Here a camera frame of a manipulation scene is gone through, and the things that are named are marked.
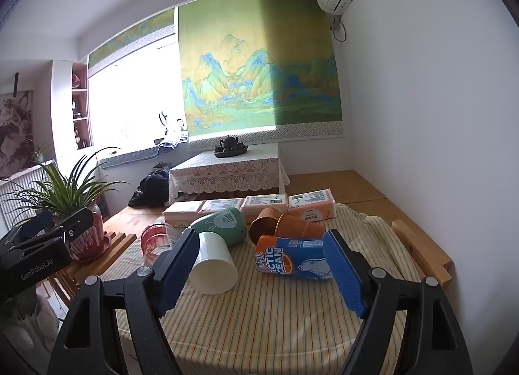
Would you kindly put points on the white radiator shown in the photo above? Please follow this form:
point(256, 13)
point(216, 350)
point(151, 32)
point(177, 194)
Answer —
point(24, 188)

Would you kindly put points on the brown paper cup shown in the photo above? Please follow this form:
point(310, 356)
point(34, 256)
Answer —
point(302, 229)
point(263, 225)

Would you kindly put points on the blue checked towel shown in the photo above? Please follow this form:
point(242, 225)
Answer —
point(133, 155)

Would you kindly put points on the striped tablecloth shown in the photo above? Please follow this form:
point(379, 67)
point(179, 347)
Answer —
point(263, 318)

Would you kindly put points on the clear glass with red print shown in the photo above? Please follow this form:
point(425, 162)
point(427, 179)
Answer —
point(156, 243)

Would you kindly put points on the pile of dark clothes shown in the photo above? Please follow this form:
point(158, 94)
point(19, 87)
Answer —
point(150, 190)

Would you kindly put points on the green spider plant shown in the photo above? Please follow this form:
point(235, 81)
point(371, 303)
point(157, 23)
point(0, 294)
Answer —
point(61, 190)

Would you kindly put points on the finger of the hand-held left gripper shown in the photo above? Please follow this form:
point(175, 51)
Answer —
point(36, 223)
point(79, 223)

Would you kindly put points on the red and white plate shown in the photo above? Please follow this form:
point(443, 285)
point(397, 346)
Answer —
point(76, 81)

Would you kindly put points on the pink tissue pack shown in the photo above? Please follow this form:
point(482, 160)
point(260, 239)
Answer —
point(312, 201)
point(263, 201)
point(182, 212)
point(221, 205)

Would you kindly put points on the white paper cup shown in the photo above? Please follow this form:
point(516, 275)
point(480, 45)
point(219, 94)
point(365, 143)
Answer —
point(213, 265)

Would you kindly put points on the dark teapot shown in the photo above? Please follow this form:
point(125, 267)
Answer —
point(229, 143)

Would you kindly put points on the glass kettle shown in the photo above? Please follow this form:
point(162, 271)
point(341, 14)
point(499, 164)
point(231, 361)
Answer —
point(172, 125)

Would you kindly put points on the small table with lace cloth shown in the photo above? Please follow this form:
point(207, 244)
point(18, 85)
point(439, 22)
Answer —
point(227, 172)

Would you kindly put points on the blue orange drink can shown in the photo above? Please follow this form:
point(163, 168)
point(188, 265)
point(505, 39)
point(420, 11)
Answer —
point(292, 259)

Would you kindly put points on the wooden platform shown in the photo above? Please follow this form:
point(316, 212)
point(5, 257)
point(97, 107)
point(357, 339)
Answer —
point(365, 190)

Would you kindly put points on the dark tea tray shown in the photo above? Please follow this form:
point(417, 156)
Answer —
point(231, 152)

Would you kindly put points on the landscape painting roller blind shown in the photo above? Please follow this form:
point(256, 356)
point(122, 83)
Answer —
point(259, 67)

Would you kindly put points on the ink painting wall scroll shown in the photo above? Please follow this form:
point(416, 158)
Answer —
point(14, 135)

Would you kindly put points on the wooden slat rack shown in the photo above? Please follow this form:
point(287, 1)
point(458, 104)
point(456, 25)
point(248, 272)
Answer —
point(117, 247)

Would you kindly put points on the wooden block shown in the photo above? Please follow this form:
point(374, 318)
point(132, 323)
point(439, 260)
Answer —
point(425, 251)

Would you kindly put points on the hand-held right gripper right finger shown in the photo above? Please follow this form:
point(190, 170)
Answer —
point(342, 273)

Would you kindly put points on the white and pink shelf unit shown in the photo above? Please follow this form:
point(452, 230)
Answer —
point(65, 107)

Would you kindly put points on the red patterned plant pot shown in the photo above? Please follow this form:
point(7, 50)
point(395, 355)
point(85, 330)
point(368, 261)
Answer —
point(89, 239)

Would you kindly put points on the green cup with rabbit print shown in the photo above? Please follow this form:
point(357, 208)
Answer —
point(223, 227)

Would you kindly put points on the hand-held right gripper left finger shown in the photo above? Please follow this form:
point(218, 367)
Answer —
point(178, 273)

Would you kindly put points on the green window valance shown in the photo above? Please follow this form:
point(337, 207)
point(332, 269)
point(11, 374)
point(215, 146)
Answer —
point(129, 40)

